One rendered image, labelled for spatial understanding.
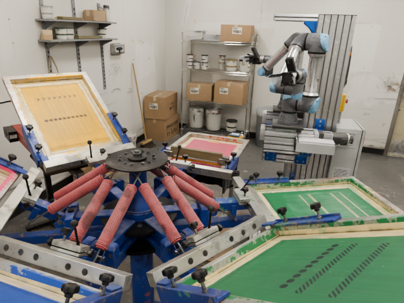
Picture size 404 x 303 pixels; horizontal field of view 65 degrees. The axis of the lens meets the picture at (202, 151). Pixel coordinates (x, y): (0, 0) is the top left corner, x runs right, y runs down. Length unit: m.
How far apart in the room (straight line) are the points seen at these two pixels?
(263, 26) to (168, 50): 1.81
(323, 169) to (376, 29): 3.41
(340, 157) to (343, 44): 0.85
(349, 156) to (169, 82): 4.39
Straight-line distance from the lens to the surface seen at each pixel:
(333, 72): 2.61
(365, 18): 5.82
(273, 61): 2.98
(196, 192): 1.60
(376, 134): 6.09
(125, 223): 1.62
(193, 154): 2.40
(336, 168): 2.77
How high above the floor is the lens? 1.91
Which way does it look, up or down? 21 degrees down
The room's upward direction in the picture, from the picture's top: 2 degrees clockwise
